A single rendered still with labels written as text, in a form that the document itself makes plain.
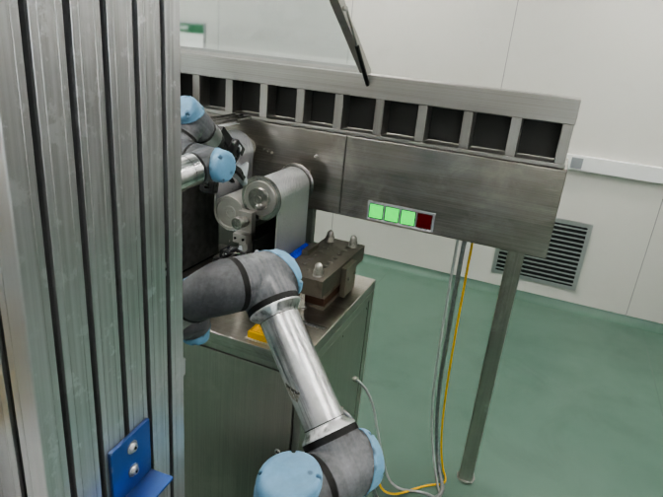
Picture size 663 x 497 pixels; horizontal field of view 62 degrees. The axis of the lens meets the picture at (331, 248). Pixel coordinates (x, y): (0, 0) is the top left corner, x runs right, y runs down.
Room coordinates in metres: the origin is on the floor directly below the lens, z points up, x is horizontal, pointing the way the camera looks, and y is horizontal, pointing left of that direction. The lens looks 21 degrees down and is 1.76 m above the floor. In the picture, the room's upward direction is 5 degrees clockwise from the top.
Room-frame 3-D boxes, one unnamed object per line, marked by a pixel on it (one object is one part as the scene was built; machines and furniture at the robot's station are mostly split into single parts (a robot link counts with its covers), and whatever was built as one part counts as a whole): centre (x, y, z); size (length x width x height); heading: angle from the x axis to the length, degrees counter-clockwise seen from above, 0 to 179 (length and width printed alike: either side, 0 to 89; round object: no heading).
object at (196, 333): (1.29, 0.36, 1.01); 0.11 x 0.08 x 0.11; 131
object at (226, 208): (1.89, 0.31, 1.18); 0.26 x 0.12 x 0.12; 159
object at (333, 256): (1.81, 0.02, 1.00); 0.40 x 0.16 x 0.06; 159
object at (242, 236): (1.70, 0.29, 1.05); 0.06 x 0.05 x 0.31; 159
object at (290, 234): (1.82, 0.15, 1.11); 0.23 x 0.01 x 0.18; 159
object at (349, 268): (1.79, -0.07, 0.97); 0.10 x 0.03 x 0.11; 159
